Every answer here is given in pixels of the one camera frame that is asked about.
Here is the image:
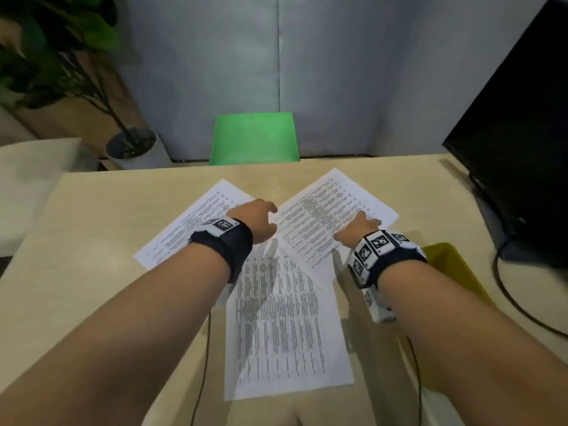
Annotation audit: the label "person's left hand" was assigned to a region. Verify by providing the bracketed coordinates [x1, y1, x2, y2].
[226, 198, 279, 244]

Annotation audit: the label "person's right hand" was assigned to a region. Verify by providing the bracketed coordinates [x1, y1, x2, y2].
[333, 210, 382, 250]

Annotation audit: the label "yellow plastic bin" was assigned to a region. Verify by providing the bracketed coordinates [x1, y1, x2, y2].
[419, 242, 498, 308]

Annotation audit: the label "person's right forearm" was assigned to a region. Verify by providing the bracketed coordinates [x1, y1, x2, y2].
[377, 259, 568, 426]

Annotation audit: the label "person's left forearm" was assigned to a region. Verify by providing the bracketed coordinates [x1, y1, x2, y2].
[0, 243, 231, 426]

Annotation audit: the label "black wristband single marker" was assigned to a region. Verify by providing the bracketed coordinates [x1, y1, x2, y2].
[189, 217, 254, 285]

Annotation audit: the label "black wristband several markers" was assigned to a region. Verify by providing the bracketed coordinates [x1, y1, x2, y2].
[346, 230, 428, 291]

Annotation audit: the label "green stool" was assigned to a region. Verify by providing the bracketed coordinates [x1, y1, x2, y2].
[208, 112, 301, 166]

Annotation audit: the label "black monitor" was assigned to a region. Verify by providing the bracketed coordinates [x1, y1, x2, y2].
[442, 0, 568, 269]

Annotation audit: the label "beige armchair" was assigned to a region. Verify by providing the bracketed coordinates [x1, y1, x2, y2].
[0, 137, 98, 258]

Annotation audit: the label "green potted plant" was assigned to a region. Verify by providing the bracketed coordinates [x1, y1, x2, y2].
[0, 0, 172, 170]

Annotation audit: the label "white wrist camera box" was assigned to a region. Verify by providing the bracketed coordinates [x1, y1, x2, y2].
[363, 286, 397, 324]

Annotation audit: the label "thin black camera cable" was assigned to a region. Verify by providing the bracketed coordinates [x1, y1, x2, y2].
[406, 334, 422, 426]
[191, 314, 212, 426]

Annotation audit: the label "black monitor cable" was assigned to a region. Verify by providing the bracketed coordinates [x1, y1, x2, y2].
[492, 241, 568, 340]

